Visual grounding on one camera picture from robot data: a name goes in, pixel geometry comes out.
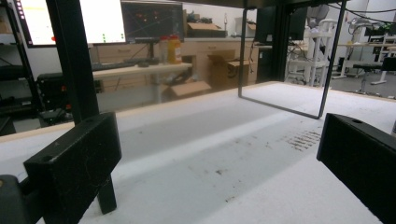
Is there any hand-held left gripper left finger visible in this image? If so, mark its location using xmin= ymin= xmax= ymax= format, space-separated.
xmin=22 ymin=111 xmax=122 ymax=224

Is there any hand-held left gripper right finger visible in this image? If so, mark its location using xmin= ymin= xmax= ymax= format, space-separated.
xmin=317 ymin=113 xmax=396 ymax=224

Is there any black computer case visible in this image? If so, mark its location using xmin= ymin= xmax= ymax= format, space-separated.
xmin=35 ymin=72 xmax=77 ymax=114

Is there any black stool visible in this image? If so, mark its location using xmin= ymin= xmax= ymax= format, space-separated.
xmin=352 ymin=63 xmax=383 ymax=94

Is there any black shelf rack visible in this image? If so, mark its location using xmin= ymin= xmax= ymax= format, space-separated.
xmin=0 ymin=0 xmax=42 ymax=136

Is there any black keyboard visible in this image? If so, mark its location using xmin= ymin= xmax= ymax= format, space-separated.
xmin=92 ymin=62 xmax=135 ymax=72

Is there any white rack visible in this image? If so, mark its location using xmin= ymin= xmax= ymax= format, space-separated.
xmin=287 ymin=18 xmax=340 ymax=87

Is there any light wooden desk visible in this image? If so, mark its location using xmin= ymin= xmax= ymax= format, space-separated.
xmin=92 ymin=62 xmax=193 ymax=105

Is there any flat cardboard box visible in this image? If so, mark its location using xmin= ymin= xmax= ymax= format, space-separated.
xmin=169 ymin=80 xmax=213 ymax=101

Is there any bright white monitor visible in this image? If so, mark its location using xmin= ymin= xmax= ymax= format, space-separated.
xmin=13 ymin=0 xmax=127 ymax=49

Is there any clear bottle with red cap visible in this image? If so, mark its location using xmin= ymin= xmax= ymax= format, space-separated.
xmin=159 ymin=35 xmax=170 ymax=65

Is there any yellow bottle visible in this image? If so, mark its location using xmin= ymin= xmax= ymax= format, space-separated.
xmin=167 ymin=35 xmax=183 ymax=65

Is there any large printed cardboard box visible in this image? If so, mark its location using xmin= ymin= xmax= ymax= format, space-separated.
xmin=207 ymin=53 xmax=260 ymax=91

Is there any dark monitor with graph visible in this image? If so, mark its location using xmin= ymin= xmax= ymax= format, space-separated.
xmin=120 ymin=1 xmax=185 ymax=44

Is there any black monitor back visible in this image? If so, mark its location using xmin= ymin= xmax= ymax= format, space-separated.
xmin=254 ymin=6 xmax=308 ymax=45

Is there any open cardboard box on cabinet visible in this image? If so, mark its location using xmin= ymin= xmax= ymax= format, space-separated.
xmin=186 ymin=21 xmax=227 ymax=39

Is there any dark shelf board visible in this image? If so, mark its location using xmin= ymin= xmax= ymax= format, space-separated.
xmin=183 ymin=0 xmax=349 ymax=9

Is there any thin metal frame leg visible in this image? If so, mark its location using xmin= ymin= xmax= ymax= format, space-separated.
xmin=237 ymin=0 xmax=348 ymax=120

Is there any thick black frame post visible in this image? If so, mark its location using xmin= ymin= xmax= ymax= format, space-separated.
xmin=46 ymin=0 xmax=118 ymax=216

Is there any black cable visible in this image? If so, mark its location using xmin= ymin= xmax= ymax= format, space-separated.
xmin=326 ymin=2 xmax=396 ymax=25

